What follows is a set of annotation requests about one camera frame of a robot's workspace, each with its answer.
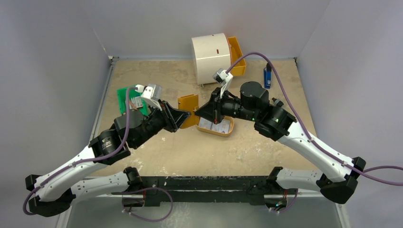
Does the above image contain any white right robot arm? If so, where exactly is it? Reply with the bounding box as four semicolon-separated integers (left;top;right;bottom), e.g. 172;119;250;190
195;81;366;204

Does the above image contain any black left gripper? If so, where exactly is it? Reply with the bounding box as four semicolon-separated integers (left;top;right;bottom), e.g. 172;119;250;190
132;99;192;149

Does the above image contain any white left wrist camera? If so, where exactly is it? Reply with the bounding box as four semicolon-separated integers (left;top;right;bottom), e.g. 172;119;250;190
134;84;162;111

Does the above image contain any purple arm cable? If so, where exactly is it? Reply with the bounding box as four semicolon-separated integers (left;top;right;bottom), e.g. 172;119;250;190
22;86;139;216
226;52;403;186

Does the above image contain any cream round drawer cabinet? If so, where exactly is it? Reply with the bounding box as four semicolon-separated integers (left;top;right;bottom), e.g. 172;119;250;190
191;33;231;86

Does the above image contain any green plastic bin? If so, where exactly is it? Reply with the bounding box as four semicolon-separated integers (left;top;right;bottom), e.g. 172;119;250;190
116;87;148;115

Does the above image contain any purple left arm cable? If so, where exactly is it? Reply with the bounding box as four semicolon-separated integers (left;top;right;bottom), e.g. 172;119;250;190
22;86;139;216

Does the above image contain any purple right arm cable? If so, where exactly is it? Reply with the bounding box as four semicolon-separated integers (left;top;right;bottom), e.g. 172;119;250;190
226;52;403;186

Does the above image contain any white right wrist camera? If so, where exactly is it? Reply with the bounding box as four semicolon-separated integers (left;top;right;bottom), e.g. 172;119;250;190
212;68;233;98

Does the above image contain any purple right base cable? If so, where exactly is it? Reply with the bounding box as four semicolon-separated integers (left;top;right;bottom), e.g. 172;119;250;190
268;189;299;215

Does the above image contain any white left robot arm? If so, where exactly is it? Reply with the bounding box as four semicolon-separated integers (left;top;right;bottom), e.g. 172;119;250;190
23;100;191;217

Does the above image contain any blue black marker tool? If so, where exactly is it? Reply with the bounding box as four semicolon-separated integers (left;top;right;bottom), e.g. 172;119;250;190
263;63;272;89

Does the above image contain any small black knob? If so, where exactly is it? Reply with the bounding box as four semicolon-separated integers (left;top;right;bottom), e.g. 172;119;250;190
272;98;284;107

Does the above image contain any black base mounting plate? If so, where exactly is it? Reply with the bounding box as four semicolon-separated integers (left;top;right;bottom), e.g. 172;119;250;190
124;176;297;207

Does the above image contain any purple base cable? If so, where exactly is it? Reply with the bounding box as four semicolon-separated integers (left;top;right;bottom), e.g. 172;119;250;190
121;184;174;222
268;189;299;215

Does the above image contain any tan oval tray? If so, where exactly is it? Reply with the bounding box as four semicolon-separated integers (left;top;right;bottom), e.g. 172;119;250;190
196;116;234;137

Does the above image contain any aluminium frame rail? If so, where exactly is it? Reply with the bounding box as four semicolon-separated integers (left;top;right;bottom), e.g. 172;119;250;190
57;60;350;228

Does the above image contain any card pack in bin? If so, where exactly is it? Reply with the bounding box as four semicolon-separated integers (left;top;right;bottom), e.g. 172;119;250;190
129;96;144;109

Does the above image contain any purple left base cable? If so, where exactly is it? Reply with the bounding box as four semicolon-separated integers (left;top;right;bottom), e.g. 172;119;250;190
121;184;174;222

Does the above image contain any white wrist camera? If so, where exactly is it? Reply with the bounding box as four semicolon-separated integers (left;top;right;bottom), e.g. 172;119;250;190
212;68;233;98
134;84;162;111

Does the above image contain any yellow open drawer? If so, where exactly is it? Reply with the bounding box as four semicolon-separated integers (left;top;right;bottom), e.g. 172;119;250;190
227;37;246;76

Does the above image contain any yellow leather card holder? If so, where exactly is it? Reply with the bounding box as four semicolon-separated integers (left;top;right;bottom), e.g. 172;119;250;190
178;94;200;129

